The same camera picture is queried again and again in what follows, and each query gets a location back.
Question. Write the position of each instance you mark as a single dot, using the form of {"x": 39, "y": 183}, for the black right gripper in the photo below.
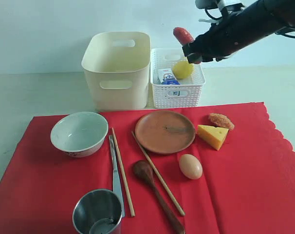
{"x": 233, "y": 33}

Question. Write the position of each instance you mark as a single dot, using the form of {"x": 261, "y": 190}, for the red sausage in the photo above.
{"x": 183, "y": 36}

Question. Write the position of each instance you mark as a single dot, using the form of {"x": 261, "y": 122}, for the yellow lemon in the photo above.
{"x": 182, "y": 69}

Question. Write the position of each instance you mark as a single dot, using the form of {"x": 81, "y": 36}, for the blue white milk carton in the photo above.
{"x": 166, "y": 77}

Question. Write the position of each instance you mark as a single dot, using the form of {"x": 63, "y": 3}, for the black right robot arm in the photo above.
{"x": 275, "y": 17}

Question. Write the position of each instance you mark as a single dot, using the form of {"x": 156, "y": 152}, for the fried breaded nugget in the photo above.
{"x": 221, "y": 121}

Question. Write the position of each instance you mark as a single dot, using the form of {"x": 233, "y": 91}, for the cream plastic storage bin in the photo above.
{"x": 116, "y": 69}

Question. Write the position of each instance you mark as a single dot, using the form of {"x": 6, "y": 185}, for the brown round plate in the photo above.
{"x": 165, "y": 132}

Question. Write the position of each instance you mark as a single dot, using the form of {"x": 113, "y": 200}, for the yellow cheese wedge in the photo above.
{"x": 214, "y": 136}

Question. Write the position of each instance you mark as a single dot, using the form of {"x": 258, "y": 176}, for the brown egg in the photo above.
{"x": 190, "y": 166}

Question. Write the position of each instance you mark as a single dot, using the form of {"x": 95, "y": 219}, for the dark wooden spoon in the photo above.
{"x": 143, "y": 171}

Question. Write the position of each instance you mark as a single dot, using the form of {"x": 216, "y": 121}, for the red table cloth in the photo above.
{"x": 247, "y": 187}

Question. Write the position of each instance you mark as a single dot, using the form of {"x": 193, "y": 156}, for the white ceramic bowl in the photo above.
{"x": 80, "y": 134}

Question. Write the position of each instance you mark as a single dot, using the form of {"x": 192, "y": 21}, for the right wooden chopstick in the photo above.
{"x": 164, "y": 184}

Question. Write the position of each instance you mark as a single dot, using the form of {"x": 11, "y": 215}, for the wooden chopstick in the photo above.
{"x": 164, "y": 184}
{"x": 131, "y": 208}

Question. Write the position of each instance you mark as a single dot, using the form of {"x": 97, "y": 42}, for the metal table knife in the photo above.
{"x": 116, "y": 184}

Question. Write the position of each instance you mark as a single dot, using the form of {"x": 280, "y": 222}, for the left wooden chopstick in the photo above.
{"x": 131, "y": 208}

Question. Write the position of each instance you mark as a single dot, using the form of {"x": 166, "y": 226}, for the stainless steel cup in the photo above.
{"x": 98, "y": 212}

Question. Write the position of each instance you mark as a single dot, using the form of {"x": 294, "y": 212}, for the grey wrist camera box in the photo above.
{"x": 229, "y": 5}

